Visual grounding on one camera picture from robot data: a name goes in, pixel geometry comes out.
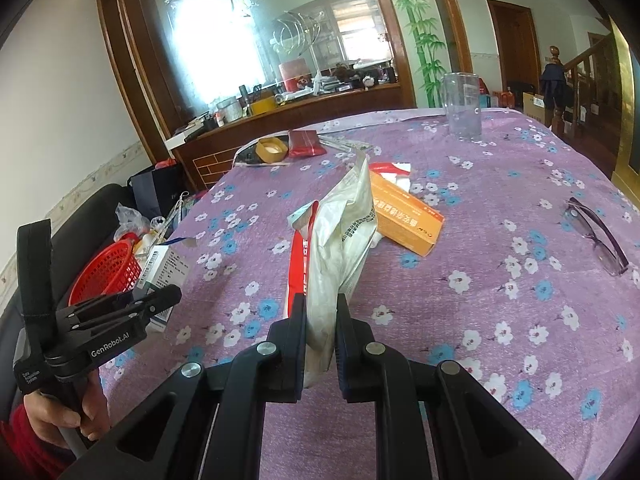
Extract red gift box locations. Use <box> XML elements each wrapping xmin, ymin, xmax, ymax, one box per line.
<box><xmin>278</xmin><ymin>58</ymin><xmax>309</xmax><ymax>92</ymax></box>

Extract black leather sofa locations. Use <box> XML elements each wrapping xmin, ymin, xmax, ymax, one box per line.
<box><xmin>0</xmin><ymin>182</ymin><xmax>131</xmax><ymax>341</ymax></box>

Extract brown tape roll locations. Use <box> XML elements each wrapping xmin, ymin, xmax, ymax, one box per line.
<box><xmin>255</xmin><ymin>137</ymin><xmax>289</xmax><ymax>162</ymax></box>

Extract white metal pot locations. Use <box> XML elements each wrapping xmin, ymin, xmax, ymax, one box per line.
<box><xmin>216</xmin><ymin>97</ymin><xmax>243</xmax><ymax>122</ymax></box>

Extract etched glass partition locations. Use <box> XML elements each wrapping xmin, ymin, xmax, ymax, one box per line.
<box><xmin>90</xmin><ymin>0</ymin><xmax>473</xmax><ymax>161</ymax></box>

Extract clear plastic bag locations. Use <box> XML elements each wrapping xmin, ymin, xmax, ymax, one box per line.
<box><xmin>115</xmin><ymin>202</ymin><xmax>151</xmax><ymax>238</ymax></box>

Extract orange cardboard box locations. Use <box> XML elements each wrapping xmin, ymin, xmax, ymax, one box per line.
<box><xmin>367</xmin><ymin>170</ymin><xmax>446</xmax><ymax>257</ymax></box>

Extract navy shopping bag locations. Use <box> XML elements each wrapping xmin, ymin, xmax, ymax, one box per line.
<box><xmin>127</xmin><ymin>162</ymin><xmax>188</xmax><ymax>221</ymax></box>

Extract small red white wrapper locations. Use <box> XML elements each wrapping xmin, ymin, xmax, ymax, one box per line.
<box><xmin>370</xmin><ymin>161</ymin><xmax>413</xmax><ymax>193</ymax></box>

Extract red plastic mesh basket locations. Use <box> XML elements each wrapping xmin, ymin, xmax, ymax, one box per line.
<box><xmin>68</xmin><ymin>240</ymin><xmax>143</xmax><ymax>306</ymax></box>

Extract pale plastic strips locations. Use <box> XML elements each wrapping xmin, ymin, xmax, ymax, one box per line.
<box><xmin>320</xmin><ymin>135</ymin><xmax>381</xmax><ymax>156</ymax></box>

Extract white red bag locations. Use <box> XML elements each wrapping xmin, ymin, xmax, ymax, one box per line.
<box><xmin>287</xmin><ymin>157</ymin><xmax>378</xmax><ymax>391</ymax></box>

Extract dark hanging jacket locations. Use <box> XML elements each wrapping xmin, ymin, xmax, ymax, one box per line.
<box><xmin>539</xmin><ymin>62</ymin><xmax>568</xmax><ymax>111</ymax></box>

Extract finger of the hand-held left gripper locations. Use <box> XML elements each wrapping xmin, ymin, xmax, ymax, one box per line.
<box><xmin>67</xmin><ymin>284</ymin><xmax>183</xmax><ymax>332</ymax></box>

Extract white barcode medicine box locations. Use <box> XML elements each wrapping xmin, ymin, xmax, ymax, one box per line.
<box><xmin>135</xmin><ymin>245</ymin><xmax>192</xmax><ymax>333</ymax></box>

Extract wooden stair railing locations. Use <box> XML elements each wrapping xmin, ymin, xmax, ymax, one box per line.
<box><xmin>545</xmin><ymin>45</ymin><xmax>623</xmax><ymax>161</ymax></box>

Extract bamboo painted panel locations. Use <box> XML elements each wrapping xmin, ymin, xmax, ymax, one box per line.
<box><xmin>382</xmin><ymin>0</ymin><xmax>448</xmax><ymax>108</ymax></box>

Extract golden pillar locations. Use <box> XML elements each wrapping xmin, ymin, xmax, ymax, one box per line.
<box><xmin>607</xmin><ymin>17</ymin><xmax>640</xmax><ymax>196</ymax></box>

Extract wooden door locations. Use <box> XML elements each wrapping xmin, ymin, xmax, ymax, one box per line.
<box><xmin>486</xmin><ymin>0</ymin><xmax>543</xmax><ymax>106</ymax></box>

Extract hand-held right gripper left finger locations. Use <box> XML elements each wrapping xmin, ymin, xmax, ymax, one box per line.
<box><xmin>62</xmin><ymin>292</ymin><xmax>308</xmax><ymax>480</ymax></box>

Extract person's left hand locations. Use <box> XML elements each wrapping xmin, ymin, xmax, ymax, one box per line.
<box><xmin>25</xmin><ymin>375</ymin><xmax>110</xmax><ymax>447</ymax></box>

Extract flat red packet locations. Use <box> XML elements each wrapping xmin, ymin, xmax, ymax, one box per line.
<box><xmin>288</xmin><ymin>130</ymin><xmax>327</xmax><ymax>158</ymax></box>

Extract flat white box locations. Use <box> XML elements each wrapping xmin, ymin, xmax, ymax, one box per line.
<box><xmin>167</xmin><ymin>127</ymin><xmax>211</xmax><ymax>151</ymax></box>

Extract clear plastic cup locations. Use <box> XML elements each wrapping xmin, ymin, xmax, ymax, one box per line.
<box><xmin>440</xmin><ymin>72</ymin><xmax>483</xmax><ymax>138</ymax></box>

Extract wooden brick pattern cabinet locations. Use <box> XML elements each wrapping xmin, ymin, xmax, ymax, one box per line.
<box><xmin>167</xmin><ymin>82</ymin><xmax>416</xmax><ymax>191</ymax></box>

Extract person's left forearm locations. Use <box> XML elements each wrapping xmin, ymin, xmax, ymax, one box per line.
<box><xmin>0</xmin><ymin>405</ymin><xmax>68</xmax><ymax>480</ymax></box>

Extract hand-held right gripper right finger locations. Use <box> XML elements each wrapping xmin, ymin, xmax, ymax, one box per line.
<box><xmin>336</xmin><ymin>292</ymin><xmax>571</xmax><ymax>480</ymax></box>

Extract dark framed eyeglasses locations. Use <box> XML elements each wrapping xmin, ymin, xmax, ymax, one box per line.
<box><xmin>564</xmin><ymin>197</ymin><xmax>630</xmax><ymax>276</ymax></box>

